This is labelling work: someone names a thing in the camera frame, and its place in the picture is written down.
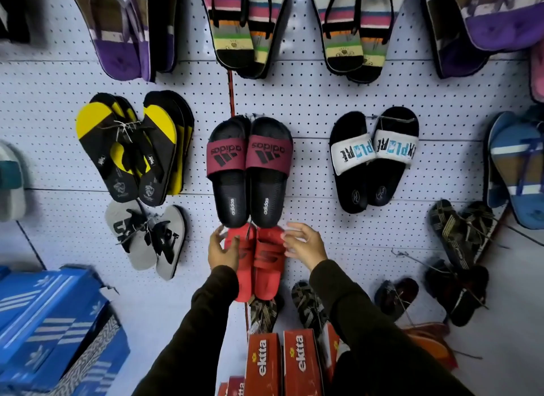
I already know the grey flip-flop black strap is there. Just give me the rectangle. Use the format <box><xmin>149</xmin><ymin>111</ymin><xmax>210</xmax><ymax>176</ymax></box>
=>
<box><xmin>150</xmin><ymin>204</ymin><xmax>188</xmax><ymax>281</ymax></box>
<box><xmin>105</xmin><ymin>200</ymin><xmax>159</xmax><ymax>271</ymax></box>

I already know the black strap sandal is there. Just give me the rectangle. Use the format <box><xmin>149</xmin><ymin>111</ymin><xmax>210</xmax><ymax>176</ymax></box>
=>
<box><xmin>424</xmin><ymin>259</ymin><xmax>490</xmax><ymax>328</ymax></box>

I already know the blue striped shoe box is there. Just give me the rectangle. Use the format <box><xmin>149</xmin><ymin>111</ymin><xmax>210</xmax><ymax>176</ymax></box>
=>
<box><xmin>0</xmin><ymin>265</ymin><xmax>109</xmax><ymax>369</ymax></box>

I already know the metal wire peg hook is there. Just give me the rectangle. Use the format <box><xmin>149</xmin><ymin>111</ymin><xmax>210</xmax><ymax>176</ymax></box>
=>
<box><xmin>390</xmin><ymin>249</ymin><xmax>431</xmax><ymax>274</ymax></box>

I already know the pink slipper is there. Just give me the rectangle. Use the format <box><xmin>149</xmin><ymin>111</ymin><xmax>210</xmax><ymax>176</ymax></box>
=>
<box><xmin>529</xmin><ymin>40</ymin><xmax>544</xmax><ymax>104</ymax></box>

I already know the yellow black flip-flop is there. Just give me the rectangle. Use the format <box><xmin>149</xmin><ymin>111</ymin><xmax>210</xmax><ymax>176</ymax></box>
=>
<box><xmin>75</xmin><ymin>101</ymin><xmax>141</xmax><ymax>204</ymax></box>
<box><xmin>144</xmin><ymin>90</ymin><xmax>196</xmax><ymax>196</ymax></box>
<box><xmin>137</xmin><ymin>104</ymin><xmax>178</xmax><ymax>207</ymax></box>
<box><xmin>89</xmin><ymin>92</ymin><xmax>139</xmax><ymax>124</ymax></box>

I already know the red shoe box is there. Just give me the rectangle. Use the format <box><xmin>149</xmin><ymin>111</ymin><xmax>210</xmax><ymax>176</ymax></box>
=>
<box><xmin>216</xmin><ymin>376</ymin><xmax>246</xmax><ymax>396</ymax></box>
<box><xmin>322</xmin><ymin>323</ymin><xmax>351</xmax><ymax>384</ymax></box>
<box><xmin>245</xmin><ymin>332</ymin><xmax>283</xmax><ymax>396</ymax></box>
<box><xmin>283</xmin><ymin>329</ymin><xmax>324</xmax><ymax>396</ymax></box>

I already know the person's right hand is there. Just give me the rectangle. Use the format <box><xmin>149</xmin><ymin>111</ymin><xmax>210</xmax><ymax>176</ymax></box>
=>
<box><xmin>281</xmin><ymin>222</ymin><xmax>329</xmax><ymax>273</ymax></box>

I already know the dark slipper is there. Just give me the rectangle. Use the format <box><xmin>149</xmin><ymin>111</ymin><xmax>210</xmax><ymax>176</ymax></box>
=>
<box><xmin>0</xmin><ymin>0</ymin><xmax>31</xmax><ymax>44</ymax></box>

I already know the person's left hand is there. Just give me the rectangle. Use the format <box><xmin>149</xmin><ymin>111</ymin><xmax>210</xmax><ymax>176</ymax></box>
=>
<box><xmin>207</xmin><ymin>225</ymin><xmax>241</xmax><ymax>273</ymax></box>

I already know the orange sandal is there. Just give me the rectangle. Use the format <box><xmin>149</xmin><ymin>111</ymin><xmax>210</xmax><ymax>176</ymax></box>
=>
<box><xmin>400</xmin><ymin>322</ymin><xmax>459</xmax><ymax>371</ymax></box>

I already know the dark brown sandal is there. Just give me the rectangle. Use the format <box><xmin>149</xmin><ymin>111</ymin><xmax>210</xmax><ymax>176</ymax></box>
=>
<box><xmin>373</xmin><ymin>278</ymin><xmax>420</xmax><ymax>323</ymax></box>

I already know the person's right forearm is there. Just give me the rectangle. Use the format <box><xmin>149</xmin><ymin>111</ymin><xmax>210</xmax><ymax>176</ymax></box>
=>
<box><xmin>309</xmin><ymin>259</ymin><xmax>475</xmax><ymax>396</ymax></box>

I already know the multicolour striped flip-flop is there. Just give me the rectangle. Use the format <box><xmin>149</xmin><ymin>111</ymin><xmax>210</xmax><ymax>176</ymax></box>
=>
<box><xmin>196</xmin><ymin>0</ymin><xmax>256</xmax><ymax>71</ymax></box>
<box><xmin>346</xmin><ymin>0</ymin><xmax>411</xmax><ymax>85</ymax></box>
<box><xmin>236</xmin><ymin>0</ymin><xmax>294</xmax><ymax>80</ymax></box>
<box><xmin>310</xmin><ymin>0</ymin><xmax>366</xmax><ymax>76</ymax></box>

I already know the person's left forearm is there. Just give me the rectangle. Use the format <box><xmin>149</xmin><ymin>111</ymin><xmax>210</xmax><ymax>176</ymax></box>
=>
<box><xmin>132</xmin><ymin>265</ymin><xmax>240</xmax><ymax>396</ymax></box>

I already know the purple striped slipper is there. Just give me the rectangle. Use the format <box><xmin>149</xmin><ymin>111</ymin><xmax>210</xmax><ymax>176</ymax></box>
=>
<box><xmin>420</xmin><ymin>0</ymin><xmax>490</xmax><ymax>80</ymax></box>
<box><xmin>148</xmin><ymin>0</ymin><xmax>179</xmax><ymax>74</ymax></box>
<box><xmin>65</xmin><ymin>0</ymin><xmax>152</xmax><ymax>83</ymax></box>
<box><xmin>445</xmin><ymin>0</ymin><xmax>544</xmax><ymax>53</ymax></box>

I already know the grey teal slide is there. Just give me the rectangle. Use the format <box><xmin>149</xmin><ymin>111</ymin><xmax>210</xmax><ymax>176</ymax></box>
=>
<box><xmin>0</xmin><ymin>141</ymin><xmax>27</xmax><ymax>223</ymax></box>

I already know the red strap sandal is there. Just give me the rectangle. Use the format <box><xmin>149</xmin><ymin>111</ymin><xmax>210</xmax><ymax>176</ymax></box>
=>
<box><xmin>224</xmin><ymin>223</ymin><xmax>257</xmax><ymax>303</ymax></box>
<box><xmin>253</xmin><ymin>226</ymin><xmax>286</xmax><ymax>302</ymax></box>

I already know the blue shoe box patterned side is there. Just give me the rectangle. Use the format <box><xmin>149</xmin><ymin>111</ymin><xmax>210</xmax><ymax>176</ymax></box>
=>
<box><xmin>0</xmin><ymin>304</ymin><xmax>131</xmax><ymax>396</ymax></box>

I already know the red vertical rail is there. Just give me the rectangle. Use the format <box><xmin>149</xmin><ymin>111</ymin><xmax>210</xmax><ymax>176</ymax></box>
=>
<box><xmin>228</xmin><ymin>70</ymin><xmax>250</xmax><ymax>338</ymax></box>

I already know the dark patterned strap sandal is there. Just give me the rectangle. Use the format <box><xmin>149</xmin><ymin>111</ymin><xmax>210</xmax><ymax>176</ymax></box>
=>
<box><xmin>291</xmin><ymin>280</ymin><xmax>329</xmax><ymax>338</ymax></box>
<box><xmin>460</xmin><ymin>201</ymin><xmax>497</xmax><ymax>263</ymax></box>
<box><xmin>248</xmin><ymin>295</ymin><xmax>284</xmax><ymax>335</ymax></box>
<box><xmin>427</xmin><ymin>199</ymin><xmax>477</xmax><ymax>272</ymax></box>

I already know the black slide white strap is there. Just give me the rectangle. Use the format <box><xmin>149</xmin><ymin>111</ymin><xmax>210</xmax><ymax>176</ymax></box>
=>
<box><xmin>329</xmin><ymin>111</ymin><xmax>377</xmax><ymax>215</ymax></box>
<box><xmin>366</xmin><ymin>106</ymin><xmax>420</xmax><ymax>207</ymax></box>

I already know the blue striped flip-flop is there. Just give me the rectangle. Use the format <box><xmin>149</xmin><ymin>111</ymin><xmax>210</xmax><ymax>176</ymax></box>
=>
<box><xmin>490</xmin><ymin>120</ymin><xmax>544</xmax><ymax>231</ymax></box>
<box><xmin>484</xmin><ymin>111</ymin><xmax>518</xmax><ymax>209</ymax></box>

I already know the black slide maroon strap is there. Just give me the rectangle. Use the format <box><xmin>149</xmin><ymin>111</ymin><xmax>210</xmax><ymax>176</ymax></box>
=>
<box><xmin>246</xmin><ymin>117</ymin><xmax>294</xmax><ymax>229</ymax></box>
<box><xmin>207</xmin><ymin>115</ymin><xmax>252</xmax><ymax>229</ymax></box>

